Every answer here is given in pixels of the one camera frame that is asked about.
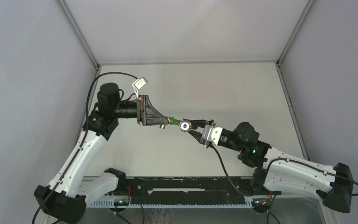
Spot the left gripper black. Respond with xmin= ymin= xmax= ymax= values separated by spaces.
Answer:
xmin=112 ymin=95 xmax=168 ymax=126

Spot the green water faucet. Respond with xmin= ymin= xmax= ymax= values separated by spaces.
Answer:
xmin=169 ymin=118 xmax=192 ymax=133

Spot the silver metal elbow fitting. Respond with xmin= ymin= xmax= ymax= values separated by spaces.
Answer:
xmin=159 ymin=116 xmax=174 ymax=129

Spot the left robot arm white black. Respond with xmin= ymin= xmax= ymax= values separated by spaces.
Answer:
xmin=34 ymin=83 xmax=169 ymax=224

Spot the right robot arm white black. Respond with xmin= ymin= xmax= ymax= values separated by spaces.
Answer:
xmin=179 ymin=120 xmax=354 ymax=213

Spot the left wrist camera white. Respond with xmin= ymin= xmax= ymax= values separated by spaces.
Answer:
xmin=132 ymin=77 xmax=148 ymax=96

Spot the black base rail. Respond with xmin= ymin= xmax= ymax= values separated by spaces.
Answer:
xmin=105 ymin=176 xmax=275 ymax=206

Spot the white slotted cable duct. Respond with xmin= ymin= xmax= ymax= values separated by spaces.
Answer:
xmin=88 ymin=197 xmax=254 ymax=209

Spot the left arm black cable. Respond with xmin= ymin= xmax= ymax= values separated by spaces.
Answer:
xmin=31 ymin=72 xmax=139 ymax=224

